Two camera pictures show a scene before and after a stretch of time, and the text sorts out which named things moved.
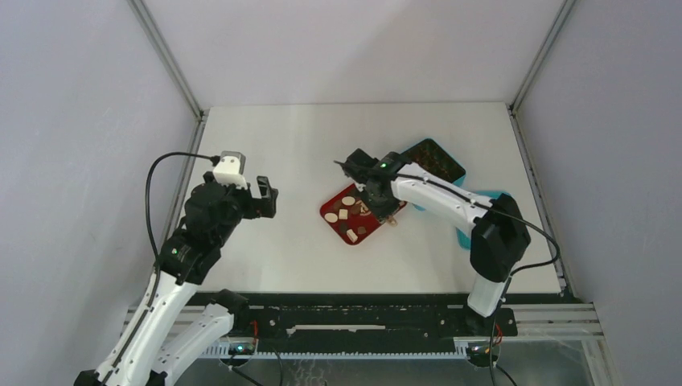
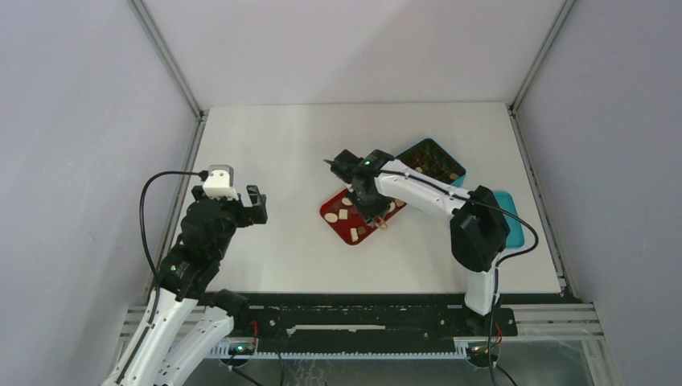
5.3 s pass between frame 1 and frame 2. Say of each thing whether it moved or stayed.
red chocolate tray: stayed
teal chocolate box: stayed
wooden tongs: moved
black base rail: stayed
